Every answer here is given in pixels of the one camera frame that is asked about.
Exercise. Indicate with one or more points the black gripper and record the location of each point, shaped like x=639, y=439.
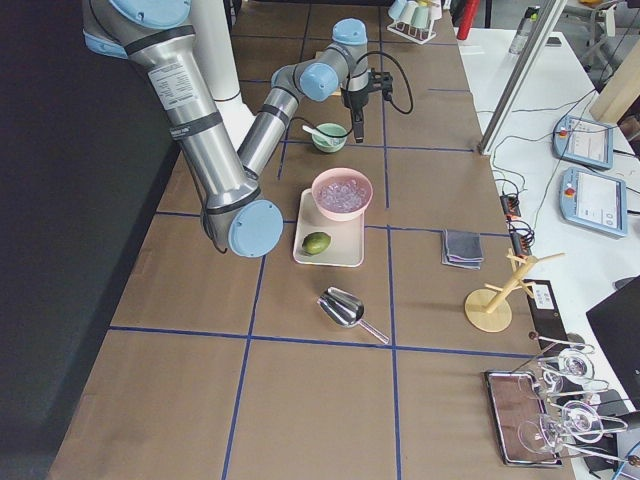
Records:
x=355, y=102

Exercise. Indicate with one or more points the white plastic spoon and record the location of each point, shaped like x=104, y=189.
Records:
x=317, y=136

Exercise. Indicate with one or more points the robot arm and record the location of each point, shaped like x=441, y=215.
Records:
x=185, y=49

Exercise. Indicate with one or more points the mint green bowl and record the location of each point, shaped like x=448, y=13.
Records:
x=335, y=131

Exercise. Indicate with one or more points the pink bowl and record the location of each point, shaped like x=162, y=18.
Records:
x=337, y=174

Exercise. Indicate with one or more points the steel ice scoop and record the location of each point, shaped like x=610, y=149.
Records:
x=347, y=311

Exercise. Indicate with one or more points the light blue cup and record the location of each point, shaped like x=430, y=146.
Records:
x=396, y=9

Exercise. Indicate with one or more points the white cup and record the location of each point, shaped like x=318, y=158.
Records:
x=407, y=13

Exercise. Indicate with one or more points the green cup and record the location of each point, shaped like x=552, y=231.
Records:
x=421, y=17

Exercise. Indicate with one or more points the beige plastic tray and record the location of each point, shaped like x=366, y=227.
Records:
x=346, y=246

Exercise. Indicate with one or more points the folded grey cloth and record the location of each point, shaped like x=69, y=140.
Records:
x=461, y=249

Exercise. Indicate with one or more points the far teach pendant tablet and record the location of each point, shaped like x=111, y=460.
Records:
x=584, y=142

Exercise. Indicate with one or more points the teach pendant tablet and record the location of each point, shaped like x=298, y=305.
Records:
x=594, y=201
x=584, y=142

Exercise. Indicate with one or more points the wooden mug tree stand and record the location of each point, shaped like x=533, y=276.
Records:
x=487, y=308

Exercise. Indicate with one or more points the near teach pendant tablet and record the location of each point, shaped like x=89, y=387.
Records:
x=594, y=201

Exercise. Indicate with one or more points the metal tray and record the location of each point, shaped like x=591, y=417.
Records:
x=512, y=401

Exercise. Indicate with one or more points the wine glass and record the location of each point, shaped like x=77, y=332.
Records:
x=570, y=372
x=577, y=424

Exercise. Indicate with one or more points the white wire cup rack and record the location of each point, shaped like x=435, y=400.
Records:
x=419, y=31

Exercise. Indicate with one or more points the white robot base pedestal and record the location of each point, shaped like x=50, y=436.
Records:
x=214, y=55

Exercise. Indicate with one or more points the aluminium frame post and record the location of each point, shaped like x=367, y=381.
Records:
x=531, y=36

